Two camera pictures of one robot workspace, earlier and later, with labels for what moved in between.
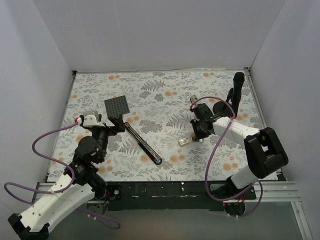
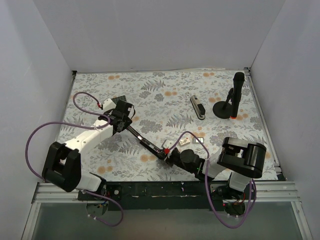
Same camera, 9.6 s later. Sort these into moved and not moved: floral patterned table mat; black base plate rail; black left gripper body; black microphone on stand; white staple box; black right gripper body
Moved: black right gripper body; black left gripper body
Not moved: floral patterned table mat; black base plate rail; white staple box; black microphone on stand
